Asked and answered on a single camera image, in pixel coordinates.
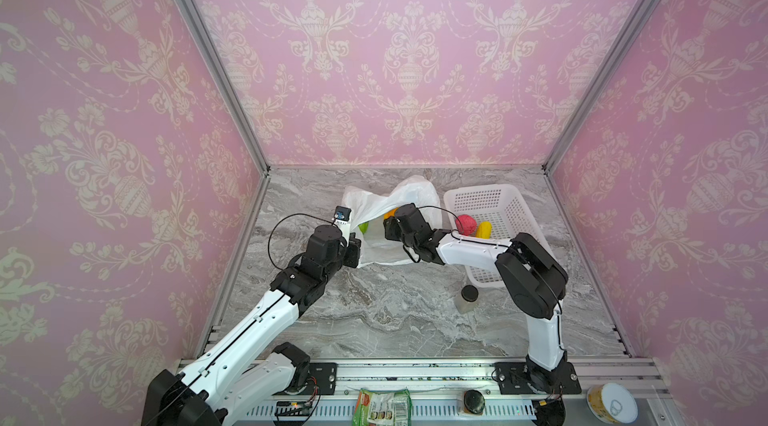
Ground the tin can pull tab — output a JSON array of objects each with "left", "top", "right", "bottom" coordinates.
[{"left": 587, "top": 383, "right": 638, "bottom": 425}]

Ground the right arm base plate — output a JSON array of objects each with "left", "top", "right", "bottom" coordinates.
[{"left": 491, "top": 361, "right": 582, "bottom": 396}]

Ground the aluminium corner post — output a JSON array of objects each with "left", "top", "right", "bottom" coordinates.
[
  {"left": 174, "top": 0, "right": 270, "bottom": 176},
  {"left": 542, "top": 0, "right": 661, "bottom": 178}
]

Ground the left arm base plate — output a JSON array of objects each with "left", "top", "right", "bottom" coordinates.
[{"left": 285, "top": 362, "right": 338, "bottom": 396}]

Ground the clear jar black lid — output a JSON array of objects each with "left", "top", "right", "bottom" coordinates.
[{"left": 454, "top": 284, "right": 479, "bottom": 314}]

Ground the white plastic bag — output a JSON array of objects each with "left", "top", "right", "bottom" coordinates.
[{"left": 341, "top": 175, "right": 443, "bottom": 268}]

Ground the left aluminium corner post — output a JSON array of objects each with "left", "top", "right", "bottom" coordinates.
[{"left": 174, "top": 0, "right": 270, "bottom": 176}]

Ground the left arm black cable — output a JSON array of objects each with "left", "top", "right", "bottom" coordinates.
[{"left": 266, "top": 212, "right": 335, "bottom": 272}]

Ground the aluminium front rail frame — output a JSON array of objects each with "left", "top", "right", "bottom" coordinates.
[{"left": 233, "top": 357, "right": 686, "bottom": 425}]

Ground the pink red fruit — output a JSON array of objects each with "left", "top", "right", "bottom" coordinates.
[{"left": 455, "top": 214, "right": 478, "bottom": 236}]

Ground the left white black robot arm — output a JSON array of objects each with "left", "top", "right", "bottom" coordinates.
[{"left": 141, "top": 220, "right": 360, "bottom": 425}]

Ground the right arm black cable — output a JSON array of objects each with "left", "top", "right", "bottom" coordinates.
[{"left": 416, "top": 204, "right": 565, "bottom": 319}]

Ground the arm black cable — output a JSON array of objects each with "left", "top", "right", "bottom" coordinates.
[
  {"left": 266, "top": 212, "right": 335, "bottom": 272},
  {"left": 416, "top": 204, "right": 565, "bottom": 319}
]

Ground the right aluminium corner post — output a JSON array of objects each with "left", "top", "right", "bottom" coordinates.
[{"left": 542, "top": 0, "right": 661, "bottom": 178}]

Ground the white perforated plastic basket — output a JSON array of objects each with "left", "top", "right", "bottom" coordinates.
[{"left": 437, "top": 184, "right": 550, "bottom": 288}]

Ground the black lid jar front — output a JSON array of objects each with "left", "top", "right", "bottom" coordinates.
[{"left": 461, "top": 389, "right": 486, "bottom": 416}]

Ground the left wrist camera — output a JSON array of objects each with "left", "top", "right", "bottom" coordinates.
[{"left": 333, "top": 206, "right": 352, "bottom": 240}]

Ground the green snack packet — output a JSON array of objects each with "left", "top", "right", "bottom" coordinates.
[{"left": 352, "top": 389, "right": 412, "bottom": 426}]

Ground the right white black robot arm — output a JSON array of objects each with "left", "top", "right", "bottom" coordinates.
[{"left": 383, "top": 203, "right": 569, "bottom": 395}]

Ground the orange mango fruit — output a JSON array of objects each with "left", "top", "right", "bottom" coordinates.
[{"left": 383, "top": 208, "right": 397, "bottom": 220}]

